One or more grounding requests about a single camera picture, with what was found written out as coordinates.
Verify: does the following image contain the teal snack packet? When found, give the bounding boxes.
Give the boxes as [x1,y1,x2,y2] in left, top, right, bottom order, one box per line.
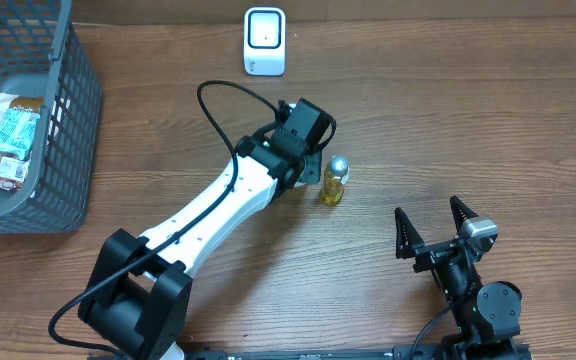
[0,108,40,160]

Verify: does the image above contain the grey plastic mesh basket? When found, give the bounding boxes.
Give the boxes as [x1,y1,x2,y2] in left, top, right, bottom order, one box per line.
[0,0,102,234]

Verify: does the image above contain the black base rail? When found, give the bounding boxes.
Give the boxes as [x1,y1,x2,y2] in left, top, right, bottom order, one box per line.
[87,342,533,360]

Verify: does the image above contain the yellow dish soap bottle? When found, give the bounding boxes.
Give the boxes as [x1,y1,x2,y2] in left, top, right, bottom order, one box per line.
[320,155,350,205]

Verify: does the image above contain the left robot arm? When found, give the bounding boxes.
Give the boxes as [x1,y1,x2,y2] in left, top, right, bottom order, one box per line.
[78,99,336,359]

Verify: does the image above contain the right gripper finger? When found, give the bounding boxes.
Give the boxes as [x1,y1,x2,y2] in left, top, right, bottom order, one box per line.
[394,207,424,259]
[450,195,478,233]

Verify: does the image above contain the white barcode scanner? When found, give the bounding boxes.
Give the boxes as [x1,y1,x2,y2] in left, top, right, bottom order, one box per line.
[243,6,286,77]

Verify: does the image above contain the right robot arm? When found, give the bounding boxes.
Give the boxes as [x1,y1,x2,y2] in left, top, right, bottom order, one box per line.
[394,196,531,359]

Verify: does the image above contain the brown white snack wrapper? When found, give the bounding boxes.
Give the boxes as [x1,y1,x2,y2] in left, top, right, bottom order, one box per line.
[0,93,43,191]

